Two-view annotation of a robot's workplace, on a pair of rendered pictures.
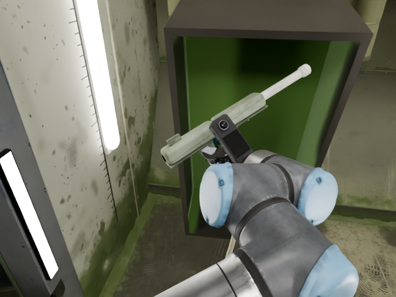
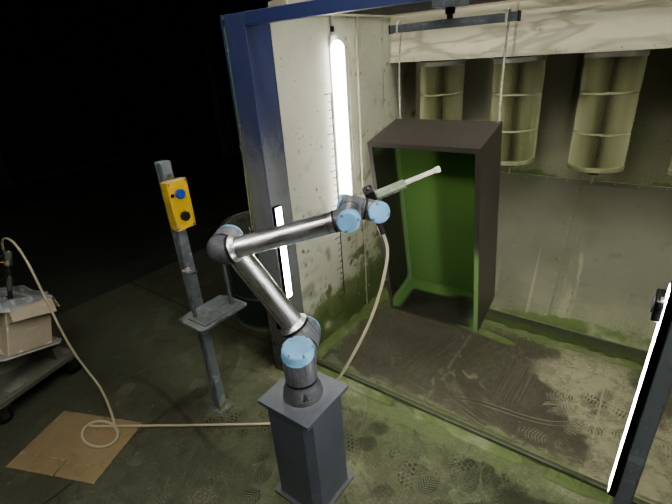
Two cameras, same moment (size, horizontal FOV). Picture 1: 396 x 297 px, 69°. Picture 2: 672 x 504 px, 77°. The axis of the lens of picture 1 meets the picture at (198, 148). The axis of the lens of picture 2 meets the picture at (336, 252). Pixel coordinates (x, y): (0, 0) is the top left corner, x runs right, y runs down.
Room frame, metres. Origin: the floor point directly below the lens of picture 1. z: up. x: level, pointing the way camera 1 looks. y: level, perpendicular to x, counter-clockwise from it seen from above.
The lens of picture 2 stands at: (-1.18, -0.79, 2.07)
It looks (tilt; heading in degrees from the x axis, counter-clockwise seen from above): 25 degrees down; 28
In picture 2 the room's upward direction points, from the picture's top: 4 degrees counter-clockwise
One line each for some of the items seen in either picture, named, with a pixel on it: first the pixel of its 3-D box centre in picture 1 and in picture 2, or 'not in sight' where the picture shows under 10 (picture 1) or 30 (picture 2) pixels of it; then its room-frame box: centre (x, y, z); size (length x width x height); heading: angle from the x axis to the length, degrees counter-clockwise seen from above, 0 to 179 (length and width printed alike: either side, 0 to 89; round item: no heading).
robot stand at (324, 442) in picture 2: not in sight; (309, 441); (0.08, 0.11, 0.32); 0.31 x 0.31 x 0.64; 80
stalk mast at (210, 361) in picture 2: not in sight; (195, 300); (0.32, 0.97, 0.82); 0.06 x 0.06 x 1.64; 80
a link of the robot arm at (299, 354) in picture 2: not in sight; (299, 359); (0.08, 0.11, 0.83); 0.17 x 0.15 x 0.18; 23
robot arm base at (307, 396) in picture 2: not in sight; (302, 384); (0.08, 0.11, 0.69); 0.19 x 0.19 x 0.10
